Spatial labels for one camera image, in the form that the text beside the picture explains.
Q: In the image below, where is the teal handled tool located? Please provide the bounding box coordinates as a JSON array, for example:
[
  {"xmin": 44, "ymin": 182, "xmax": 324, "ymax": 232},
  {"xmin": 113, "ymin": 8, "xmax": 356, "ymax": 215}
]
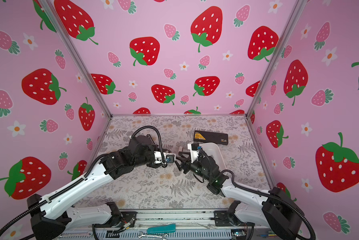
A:
[{"xmin": 146, "ymin": 224, "xmax": 176, "ymax": 234}]

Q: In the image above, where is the silver wrench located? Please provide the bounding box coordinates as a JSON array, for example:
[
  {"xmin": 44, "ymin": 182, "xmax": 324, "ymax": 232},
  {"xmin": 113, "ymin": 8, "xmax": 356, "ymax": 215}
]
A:
[{"xmin": 137, "ymin": 232, "xmax": 168, "ymax": 240}]

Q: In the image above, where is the white plastic tray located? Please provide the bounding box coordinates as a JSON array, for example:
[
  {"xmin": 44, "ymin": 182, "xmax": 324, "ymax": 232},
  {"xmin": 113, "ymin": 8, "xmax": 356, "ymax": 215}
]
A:
[{"xmin": 200, "ymin": 143, "xmax": 227, "ymax": 171}]

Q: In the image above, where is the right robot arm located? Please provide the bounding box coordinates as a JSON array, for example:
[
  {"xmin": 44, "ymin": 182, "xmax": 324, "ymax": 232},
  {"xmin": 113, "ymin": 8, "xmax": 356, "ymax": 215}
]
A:
[{"xmin": 174, "ymin": 142, "xmax": 317, "ymax": 240}]

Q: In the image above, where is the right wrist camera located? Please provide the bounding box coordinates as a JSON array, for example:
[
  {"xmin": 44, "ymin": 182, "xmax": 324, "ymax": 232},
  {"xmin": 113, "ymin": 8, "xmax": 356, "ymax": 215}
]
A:
[{"xmin": 191, "ymin": 142, "xmax": 202, "ymax": 151}]

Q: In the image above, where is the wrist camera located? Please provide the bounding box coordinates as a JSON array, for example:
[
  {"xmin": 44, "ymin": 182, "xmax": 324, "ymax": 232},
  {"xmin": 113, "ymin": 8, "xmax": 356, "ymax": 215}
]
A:
[
  {"xmin": 165, "ymin": 154, "xmax": 176, "ymax": 164},
  {"xmin": 191, "ymin": 142, "xmax": 202, "ymax": 151}
]

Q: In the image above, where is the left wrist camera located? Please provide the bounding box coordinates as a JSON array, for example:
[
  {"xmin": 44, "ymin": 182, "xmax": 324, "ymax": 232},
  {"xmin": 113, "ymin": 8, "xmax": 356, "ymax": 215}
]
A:
[{"xmin": 165, "ymin": 154, "xmax": 176, "ymax": 164}]

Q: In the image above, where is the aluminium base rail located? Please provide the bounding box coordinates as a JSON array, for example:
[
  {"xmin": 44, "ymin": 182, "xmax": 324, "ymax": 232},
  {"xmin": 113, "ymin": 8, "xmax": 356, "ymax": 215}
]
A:
[{"xmin": 58, "ymin": 209, "xmax": 277, "ymax": 240}]

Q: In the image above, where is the black staple box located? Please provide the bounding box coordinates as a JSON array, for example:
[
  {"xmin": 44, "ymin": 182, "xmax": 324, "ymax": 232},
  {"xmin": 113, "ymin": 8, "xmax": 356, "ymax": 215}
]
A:
[{"xmin": 193, "ymin": 130, "xmax": 229, "ymax": 146}]

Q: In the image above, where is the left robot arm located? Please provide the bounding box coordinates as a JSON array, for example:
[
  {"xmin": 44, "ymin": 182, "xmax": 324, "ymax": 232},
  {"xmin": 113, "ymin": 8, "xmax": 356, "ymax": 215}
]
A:
[{"xmin": 0, "ymin": 126, "xmax": 176, "ymax": 240}]

